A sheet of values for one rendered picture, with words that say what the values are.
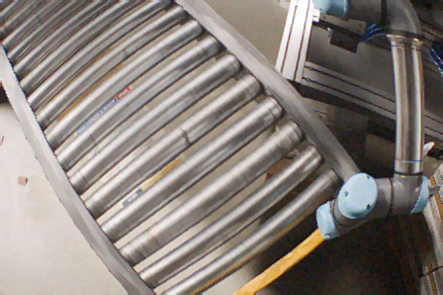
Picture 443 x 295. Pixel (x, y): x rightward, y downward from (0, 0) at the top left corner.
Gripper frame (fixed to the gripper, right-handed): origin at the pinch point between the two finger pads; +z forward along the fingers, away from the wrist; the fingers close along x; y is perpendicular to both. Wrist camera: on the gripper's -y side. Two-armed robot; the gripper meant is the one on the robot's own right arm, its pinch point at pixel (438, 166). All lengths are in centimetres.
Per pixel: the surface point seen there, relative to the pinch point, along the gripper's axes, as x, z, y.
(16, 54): 68, -93, -6
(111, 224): 15, -73, -5
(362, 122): 31, -1, -47
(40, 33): 71, -84, -6
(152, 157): 25, -60, -5
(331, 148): 15.6, -26.2, -5.4
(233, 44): 44, -37, -5
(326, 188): 8.2, -30.1, -5.6
